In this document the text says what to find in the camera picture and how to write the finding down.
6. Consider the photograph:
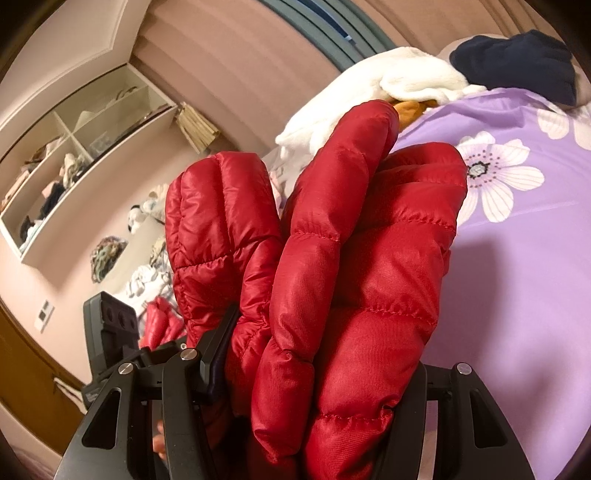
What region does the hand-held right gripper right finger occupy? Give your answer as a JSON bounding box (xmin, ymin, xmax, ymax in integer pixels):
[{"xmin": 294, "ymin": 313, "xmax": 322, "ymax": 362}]
[{"xmin": 373, "ymin": 362, "xmax": 537, "ymax": 480}]

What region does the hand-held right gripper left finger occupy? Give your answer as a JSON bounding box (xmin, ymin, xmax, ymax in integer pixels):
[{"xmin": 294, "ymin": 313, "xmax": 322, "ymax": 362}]
[{"xmin": 53, "ymin": 304, "xmax": 242, "ymax": 480}]

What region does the red puffer jacket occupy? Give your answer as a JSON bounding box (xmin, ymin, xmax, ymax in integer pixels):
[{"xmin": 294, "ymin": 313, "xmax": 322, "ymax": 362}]
[{"xmin": 141, "ymin": 99, "xmax": 468, "ymax": 480}]

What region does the white cloth pile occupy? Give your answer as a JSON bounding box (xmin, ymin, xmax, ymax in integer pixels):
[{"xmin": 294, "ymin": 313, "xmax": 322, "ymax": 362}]
[{"xmin": 124, "ymin": 265, "xmax": 172, "ymax": 299}]

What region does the patterned cloth pile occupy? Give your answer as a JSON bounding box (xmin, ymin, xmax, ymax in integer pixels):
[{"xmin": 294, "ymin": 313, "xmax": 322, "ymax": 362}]
[{"xmin": 89, "ymin": 235, "xmax": 129, "ymax": 285}]

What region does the brown wooden door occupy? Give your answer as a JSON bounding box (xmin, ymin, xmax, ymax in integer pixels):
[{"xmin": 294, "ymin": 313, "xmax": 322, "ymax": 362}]
[{"xmin": 0, "ymin": 299, "xmax": 87, "ymax": 459}]

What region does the white plush toy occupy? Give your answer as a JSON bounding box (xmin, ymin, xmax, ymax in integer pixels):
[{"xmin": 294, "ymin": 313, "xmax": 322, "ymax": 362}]
[{"xmin": 126, "ymin": 184, "xmax": 170, "ymax": 235}]

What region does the purple floral bed sheet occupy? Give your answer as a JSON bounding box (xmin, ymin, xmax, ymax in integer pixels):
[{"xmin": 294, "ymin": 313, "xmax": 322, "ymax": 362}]
[{"xmin": 265, "ymin": 87, "xmax": 591, "ymax": 480}]

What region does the beige pleated curtain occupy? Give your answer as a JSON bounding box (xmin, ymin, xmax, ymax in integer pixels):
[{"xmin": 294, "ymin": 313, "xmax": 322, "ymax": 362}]
[{"xmin": 130, "ymin": 0, "xmax": 385, "ymax": 155}]

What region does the orange cloth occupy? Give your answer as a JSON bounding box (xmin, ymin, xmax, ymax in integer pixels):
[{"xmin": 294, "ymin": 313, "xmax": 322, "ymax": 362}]
[{"xmin": 392, "ymin": 98, "xmax": 437, "ymax": 128}]

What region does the white fleece garment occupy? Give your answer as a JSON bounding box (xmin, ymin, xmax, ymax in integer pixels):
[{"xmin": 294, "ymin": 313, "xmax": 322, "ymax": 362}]
[{"xmin": 275, "ymin": 46, "xmax": 482, "ymax": 163}]

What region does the dark navy garment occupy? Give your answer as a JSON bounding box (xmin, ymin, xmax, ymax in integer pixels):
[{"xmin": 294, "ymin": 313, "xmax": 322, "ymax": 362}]
[{"xmin": 450, "ymin": 30, "xmax": 579, "ymax": 108}]

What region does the white wall switch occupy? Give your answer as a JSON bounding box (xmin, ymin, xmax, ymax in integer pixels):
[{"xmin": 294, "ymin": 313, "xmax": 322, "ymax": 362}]
[{"xmin": 35, "ymin": 299, "xmax": 55, "ymax": 333}]

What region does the white wall shelf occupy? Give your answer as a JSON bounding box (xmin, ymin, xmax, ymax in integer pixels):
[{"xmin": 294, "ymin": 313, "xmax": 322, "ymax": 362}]
[{"xmin": 0, "ymin": 62, "xmax": 179, "ymax": 269}]

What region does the blue-grey window frame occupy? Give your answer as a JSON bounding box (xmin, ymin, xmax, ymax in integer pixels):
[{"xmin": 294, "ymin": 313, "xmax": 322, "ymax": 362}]
[{"xmin": 257, "ymin": 0, "xmax": 399, "ymax": 73}]

